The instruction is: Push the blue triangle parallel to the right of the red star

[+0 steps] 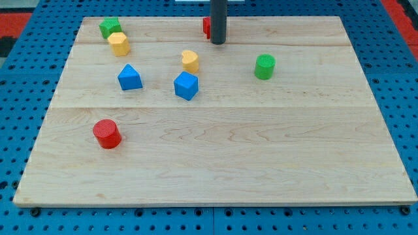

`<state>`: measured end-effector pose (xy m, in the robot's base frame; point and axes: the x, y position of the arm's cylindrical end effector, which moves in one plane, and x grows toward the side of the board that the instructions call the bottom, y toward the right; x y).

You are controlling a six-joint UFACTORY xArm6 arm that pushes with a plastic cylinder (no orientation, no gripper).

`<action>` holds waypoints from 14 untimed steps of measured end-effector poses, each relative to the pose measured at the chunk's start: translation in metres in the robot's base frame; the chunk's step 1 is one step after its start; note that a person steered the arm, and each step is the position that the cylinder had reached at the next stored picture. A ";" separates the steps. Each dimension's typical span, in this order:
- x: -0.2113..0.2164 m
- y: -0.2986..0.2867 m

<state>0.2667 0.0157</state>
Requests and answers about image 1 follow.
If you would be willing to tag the blue triangle block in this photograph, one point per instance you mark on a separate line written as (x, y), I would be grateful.
(129, 78)

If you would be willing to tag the red star block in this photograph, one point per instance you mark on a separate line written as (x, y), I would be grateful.
(206, 26)

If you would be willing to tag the green star block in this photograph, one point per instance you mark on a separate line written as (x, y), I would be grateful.
(109, 26)

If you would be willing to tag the blue cube block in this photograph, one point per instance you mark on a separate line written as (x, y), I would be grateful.
(186, 85)

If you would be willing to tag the yellow heart block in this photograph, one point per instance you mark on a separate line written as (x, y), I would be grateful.
(190, 61)

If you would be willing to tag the light wooden board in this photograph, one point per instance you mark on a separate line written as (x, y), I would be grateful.
(311, 135)

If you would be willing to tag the green cylinder block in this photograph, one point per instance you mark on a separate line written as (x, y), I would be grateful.
(264, 66)

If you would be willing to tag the red cylinder block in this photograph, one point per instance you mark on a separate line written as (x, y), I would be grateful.
(107, 133)

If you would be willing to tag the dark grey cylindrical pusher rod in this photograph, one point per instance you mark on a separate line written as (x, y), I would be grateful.
(218, 19)

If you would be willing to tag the yellow hexagon block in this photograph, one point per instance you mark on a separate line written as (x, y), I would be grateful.
(119, 44)

